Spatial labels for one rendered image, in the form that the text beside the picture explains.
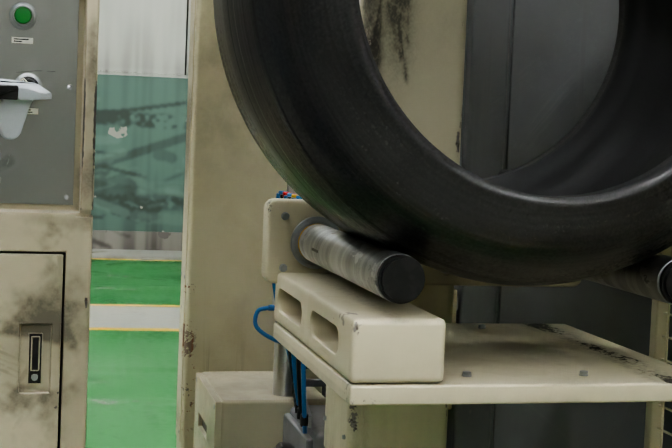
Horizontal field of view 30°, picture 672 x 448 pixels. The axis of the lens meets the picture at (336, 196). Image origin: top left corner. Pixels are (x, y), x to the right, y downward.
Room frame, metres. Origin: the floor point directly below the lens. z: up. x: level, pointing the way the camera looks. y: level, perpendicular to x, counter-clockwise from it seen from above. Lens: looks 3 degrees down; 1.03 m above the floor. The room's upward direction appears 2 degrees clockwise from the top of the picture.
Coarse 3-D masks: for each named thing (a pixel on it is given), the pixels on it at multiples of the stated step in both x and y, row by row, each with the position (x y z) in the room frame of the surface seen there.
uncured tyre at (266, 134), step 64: (256, 0) 1.11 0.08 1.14; (320, 0) 1.08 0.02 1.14; (640, 0) 1.46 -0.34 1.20; (256, 64) 1.13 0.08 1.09; (320, 64) 1.09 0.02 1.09; (640, 64) 1.46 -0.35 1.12; (256, 128) 1.25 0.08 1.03; (320, 128) 1.11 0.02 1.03; (384, 128) 1.10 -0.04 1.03; (576, 128) 1.46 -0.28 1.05; (640, 128) 1.44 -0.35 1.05; (320, 192) 1.17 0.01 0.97; (384, 192) 1.11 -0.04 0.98; (448, 192) 1.11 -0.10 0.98; (512, 192) 1.12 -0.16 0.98; (576, 192) 1.43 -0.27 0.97; (640, 192) 1.15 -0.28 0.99; (448, 256) 1.15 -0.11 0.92; (512, 256) 1.14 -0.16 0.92; (576, 256) 1.16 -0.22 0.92; (640, 256) 1.19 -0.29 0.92
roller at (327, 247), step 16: (320, 224) 1.44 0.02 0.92; (304, 240) 1.42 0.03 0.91; (320, 240) 1.35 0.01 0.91; (336, 240) 1.30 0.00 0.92; (352, 240) 1.26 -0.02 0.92; (304, 256) 1.43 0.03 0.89; (320, 256) 1.34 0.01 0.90; (336, 256) 1.27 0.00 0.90; (352, 256) 1.21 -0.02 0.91; (368, 256) 1.17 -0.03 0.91; (384, 256) 1.14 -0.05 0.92; (400, 256) 1.12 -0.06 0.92; (336, 272) 1.29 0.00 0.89; (352, 272) 1.20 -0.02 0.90; (368, 272) 1.15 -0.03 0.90; (384, 272) 1.12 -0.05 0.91; (400, 272) 1.12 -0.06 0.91; (416, 272) 1.12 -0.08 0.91; (368, 288) 1.17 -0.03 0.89; (384, 288) 1.12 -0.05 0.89; (400, 288) 1.12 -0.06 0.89; (416, 288) 1.12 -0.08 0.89
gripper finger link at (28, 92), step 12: (12, 84) 1.31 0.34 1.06; (24, 84) 1.33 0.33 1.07; (36, 84) 1.35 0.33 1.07; (24, 96) 1.32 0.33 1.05; (36, 96) 1.34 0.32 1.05; (48, 96) 1.36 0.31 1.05; (0, 108) 1.31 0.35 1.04; (12, 108) 1.32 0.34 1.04; (24, 108) 1.33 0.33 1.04; (0, 120) 1.32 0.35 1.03; (12, 120) 1.32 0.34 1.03; (24, 120) 1.33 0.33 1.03; (0, 132) 1.32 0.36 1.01; (12, 132) 1.33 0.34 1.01
